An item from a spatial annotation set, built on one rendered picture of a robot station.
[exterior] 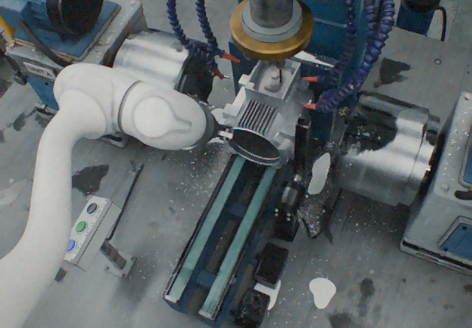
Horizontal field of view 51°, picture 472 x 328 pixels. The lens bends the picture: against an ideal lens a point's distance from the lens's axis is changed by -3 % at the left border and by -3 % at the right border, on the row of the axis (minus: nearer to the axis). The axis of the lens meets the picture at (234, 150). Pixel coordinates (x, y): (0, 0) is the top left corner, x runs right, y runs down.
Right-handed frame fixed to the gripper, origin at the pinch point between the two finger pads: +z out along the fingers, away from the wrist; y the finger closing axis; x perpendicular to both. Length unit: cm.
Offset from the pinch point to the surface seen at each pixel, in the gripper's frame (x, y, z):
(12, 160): 31, 70, 17
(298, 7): -30.4, -10.8, -11.8
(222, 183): 14.0, 0.1, 13.9
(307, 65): -21.7, -12.7, 8.4
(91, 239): 32.7, 17.8, -14.7
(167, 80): -7.5, 17.8, -0.5
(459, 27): -90, -56, 179
